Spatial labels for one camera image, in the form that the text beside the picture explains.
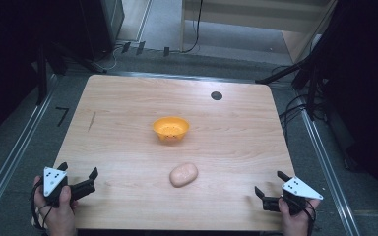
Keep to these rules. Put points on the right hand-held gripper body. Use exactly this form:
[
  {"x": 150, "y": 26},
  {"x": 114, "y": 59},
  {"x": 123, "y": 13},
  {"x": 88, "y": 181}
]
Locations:
[{"x": 300, "y": 190}]

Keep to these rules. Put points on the black cabinet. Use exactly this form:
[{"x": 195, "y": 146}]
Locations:
[{"x": 106, "y": 26}]

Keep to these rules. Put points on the light wooden desk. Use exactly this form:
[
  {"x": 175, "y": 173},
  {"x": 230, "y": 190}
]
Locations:
[{"x": 259, "y": 16}]

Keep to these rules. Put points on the small black floor clip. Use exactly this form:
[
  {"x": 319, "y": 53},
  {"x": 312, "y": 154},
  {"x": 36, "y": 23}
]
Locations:
[
  {"x": 166, "y": 51},
  {"x": 126, "y": 47}
]

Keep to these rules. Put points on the black round table grommet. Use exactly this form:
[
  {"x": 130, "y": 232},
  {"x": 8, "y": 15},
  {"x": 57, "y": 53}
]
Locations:
[{"x": 216, "y": 95}]

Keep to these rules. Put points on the beige potato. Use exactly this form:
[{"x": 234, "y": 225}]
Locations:
[{"x": 183, "y": 175}]

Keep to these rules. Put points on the orange plastic bowl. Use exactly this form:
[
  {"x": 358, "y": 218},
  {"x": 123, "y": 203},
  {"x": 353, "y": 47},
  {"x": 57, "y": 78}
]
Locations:
[{"x": 170, "y": 128}]

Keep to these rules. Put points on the person's right hand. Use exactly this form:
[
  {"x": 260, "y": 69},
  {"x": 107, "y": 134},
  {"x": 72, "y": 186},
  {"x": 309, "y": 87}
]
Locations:
[{"x": 295, "y": 224}]

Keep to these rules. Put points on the black tripod stand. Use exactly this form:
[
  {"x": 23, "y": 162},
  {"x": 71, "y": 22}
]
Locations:
[
  {"x": 41, "y": 75},
  {"x": 312, "y": 88}
]

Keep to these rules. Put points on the metal floor rail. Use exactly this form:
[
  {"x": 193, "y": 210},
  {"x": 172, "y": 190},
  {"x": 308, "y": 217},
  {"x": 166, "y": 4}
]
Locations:
[
  {"x": 16, "y": 150},
  {"x": 328, "y": 170}
]

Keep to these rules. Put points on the person's left hand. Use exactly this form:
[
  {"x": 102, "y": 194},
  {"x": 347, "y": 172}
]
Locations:
[{"x": 59, "y": 218}]

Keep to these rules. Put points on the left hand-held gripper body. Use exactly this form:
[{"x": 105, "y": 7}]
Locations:
[{"x": 54, "y": 179}]

